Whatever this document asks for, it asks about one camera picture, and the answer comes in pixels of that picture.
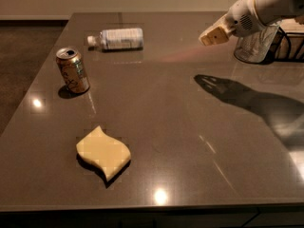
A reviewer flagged orange soda can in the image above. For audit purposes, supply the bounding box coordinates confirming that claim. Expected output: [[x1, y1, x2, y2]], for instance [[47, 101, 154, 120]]
[[56, 47, 90, 94]]

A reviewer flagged clear plastic water bottle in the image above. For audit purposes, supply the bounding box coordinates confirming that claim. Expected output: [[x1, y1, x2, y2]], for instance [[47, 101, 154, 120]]
[[87, 28, 143, 51]]

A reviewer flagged metal mesh cup holder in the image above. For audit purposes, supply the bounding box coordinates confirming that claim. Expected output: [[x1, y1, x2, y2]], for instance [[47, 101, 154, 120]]
[[234, 23, 279, 64]]

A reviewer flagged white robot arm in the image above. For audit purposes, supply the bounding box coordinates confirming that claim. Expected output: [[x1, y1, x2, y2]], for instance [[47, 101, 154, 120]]
[[199, 0, 304, 46]]

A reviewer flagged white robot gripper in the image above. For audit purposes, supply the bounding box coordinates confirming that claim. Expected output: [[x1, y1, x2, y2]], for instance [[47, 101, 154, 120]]
[[199, 0, 265, 46]]

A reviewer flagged yellow wavy sponge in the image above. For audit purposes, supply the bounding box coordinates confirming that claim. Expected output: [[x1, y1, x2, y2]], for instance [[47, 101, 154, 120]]
[[76, 126, 131, 181]]

